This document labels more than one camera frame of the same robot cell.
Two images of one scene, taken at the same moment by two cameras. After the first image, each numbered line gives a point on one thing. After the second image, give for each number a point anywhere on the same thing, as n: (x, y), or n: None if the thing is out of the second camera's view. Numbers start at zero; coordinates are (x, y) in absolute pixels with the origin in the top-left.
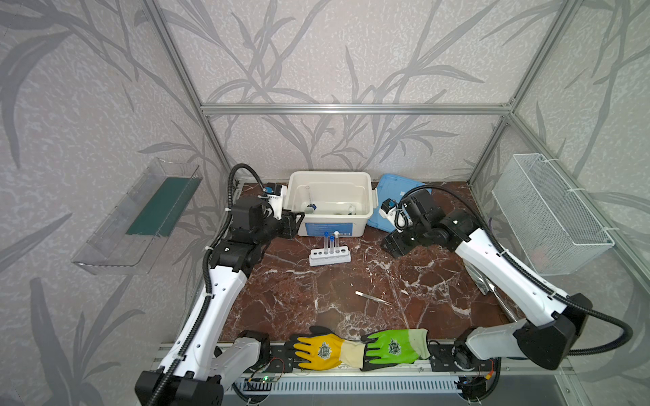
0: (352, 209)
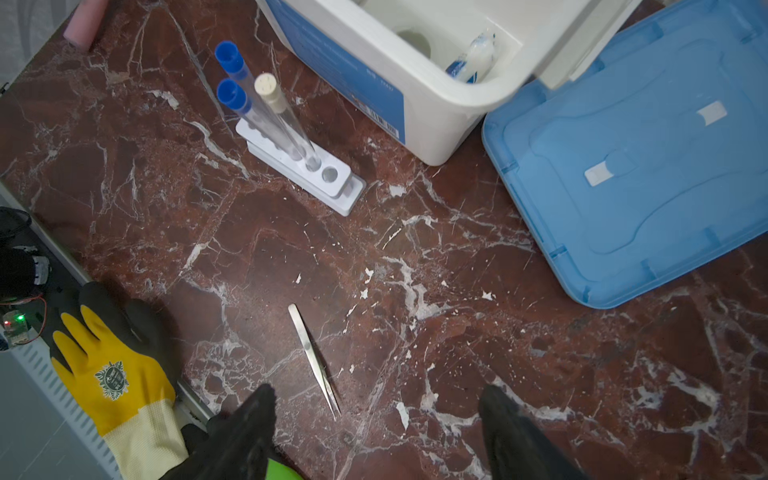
0: (472, 65)
